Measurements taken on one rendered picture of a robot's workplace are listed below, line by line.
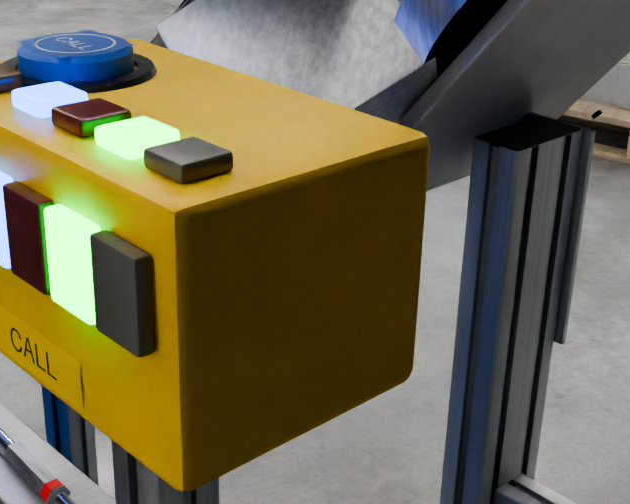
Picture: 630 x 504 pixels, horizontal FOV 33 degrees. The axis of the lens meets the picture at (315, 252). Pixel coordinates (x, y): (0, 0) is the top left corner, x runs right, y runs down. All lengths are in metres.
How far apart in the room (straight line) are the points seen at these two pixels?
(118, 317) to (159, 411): 0.03
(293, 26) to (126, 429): 0.46
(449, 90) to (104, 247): 0.49
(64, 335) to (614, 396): 2.02
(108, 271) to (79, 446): 0.65
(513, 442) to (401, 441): 1.09
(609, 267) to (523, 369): 1.95
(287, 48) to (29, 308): 0.41
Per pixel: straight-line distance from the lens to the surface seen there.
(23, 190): 0.32
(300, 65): 0.72
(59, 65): 0.37
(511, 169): 0.83
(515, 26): 0.72
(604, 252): 2.97
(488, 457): 0.96
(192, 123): 0.33
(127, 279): 0.28
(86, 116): 0.31
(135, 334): 0.28
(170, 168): 0.28
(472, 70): 0.74
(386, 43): 0.72
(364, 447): 2.04
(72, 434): 0.91
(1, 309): 0.37
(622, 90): 3.77
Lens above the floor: 1.17
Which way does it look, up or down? 25 degrees down
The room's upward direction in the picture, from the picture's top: 2 degrees clockwise
